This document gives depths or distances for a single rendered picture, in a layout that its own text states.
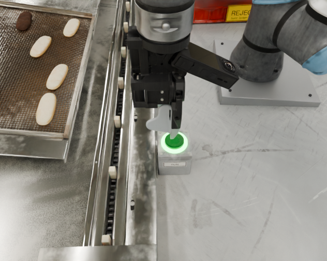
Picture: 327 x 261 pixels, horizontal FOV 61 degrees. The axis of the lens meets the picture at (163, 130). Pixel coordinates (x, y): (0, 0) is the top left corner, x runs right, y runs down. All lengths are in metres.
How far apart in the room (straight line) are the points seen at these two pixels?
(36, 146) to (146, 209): 0.26
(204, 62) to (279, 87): 0.45
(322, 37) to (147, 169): 0.44
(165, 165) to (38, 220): 0.28
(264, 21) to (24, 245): 0.70
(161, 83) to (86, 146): 0.34
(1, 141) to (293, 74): 0.76
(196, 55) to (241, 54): 0.41
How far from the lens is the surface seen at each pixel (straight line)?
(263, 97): 0.79
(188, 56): 0.40
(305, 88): 0.86
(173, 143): 0.57
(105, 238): 0.53
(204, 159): 0.65
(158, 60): 0.41
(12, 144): 0.65
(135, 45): 0.39
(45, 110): 0.68
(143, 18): 0.36
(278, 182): 0.66
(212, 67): 0.42
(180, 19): 0.36
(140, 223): 0.53
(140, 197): 0.56
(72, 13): 1.01
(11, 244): 0.63
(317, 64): 0.68
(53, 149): 0.62
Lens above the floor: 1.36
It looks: 51 degrees down
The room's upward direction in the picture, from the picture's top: straight up
